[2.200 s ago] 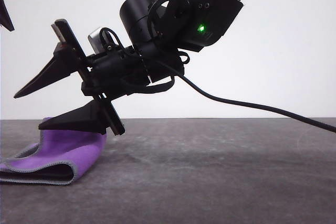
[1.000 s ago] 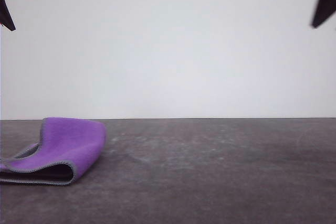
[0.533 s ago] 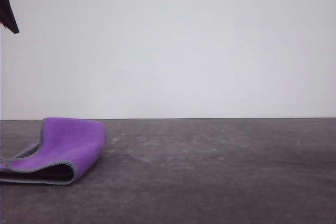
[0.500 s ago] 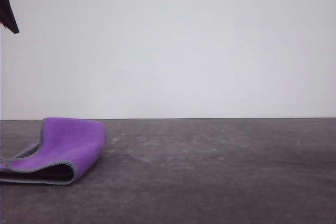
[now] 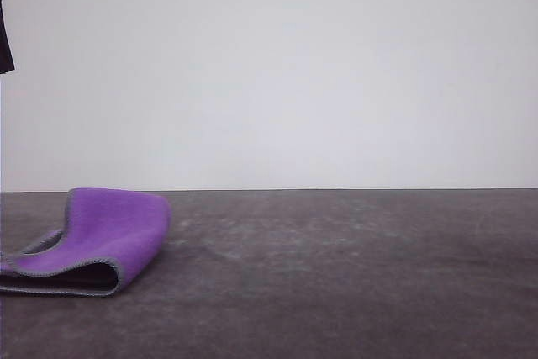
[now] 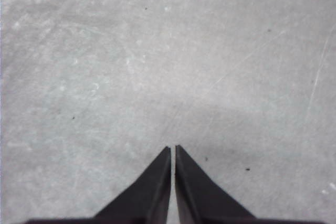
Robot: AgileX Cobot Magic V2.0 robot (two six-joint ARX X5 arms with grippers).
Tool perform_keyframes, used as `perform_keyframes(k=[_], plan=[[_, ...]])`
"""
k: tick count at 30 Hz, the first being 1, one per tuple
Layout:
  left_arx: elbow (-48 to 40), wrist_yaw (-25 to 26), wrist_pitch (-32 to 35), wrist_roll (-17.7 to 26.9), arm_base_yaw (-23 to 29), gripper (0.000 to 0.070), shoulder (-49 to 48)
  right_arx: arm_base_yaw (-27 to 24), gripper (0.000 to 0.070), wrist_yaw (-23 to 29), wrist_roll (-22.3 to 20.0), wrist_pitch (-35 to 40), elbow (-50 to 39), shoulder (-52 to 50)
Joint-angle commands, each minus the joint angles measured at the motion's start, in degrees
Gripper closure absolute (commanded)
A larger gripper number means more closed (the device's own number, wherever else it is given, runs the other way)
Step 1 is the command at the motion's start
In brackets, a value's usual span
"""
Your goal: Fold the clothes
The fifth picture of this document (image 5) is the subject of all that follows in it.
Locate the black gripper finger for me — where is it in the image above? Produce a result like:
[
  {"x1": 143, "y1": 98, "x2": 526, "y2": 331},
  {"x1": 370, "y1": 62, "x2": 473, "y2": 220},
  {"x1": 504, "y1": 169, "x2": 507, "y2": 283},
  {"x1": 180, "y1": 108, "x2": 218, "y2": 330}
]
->
[{"x1": 0, "y1": 0, "x2": 16, "y2": 76}]

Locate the purple towel with grey hem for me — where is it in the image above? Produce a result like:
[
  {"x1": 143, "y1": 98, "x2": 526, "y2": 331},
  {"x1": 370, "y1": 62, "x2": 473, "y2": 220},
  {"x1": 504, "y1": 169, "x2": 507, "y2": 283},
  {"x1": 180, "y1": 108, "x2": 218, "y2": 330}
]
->
[{"x1": 0, "y1": 187, "x2": 172, "y2": 298}]

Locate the grey table cloth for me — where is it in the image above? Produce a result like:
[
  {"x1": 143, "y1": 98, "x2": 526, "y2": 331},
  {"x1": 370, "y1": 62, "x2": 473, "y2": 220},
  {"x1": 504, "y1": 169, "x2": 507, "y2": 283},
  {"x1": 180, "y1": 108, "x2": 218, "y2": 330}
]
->
[{"x1": 0, "y1": 188, "x2": 538, "y2": 359}]

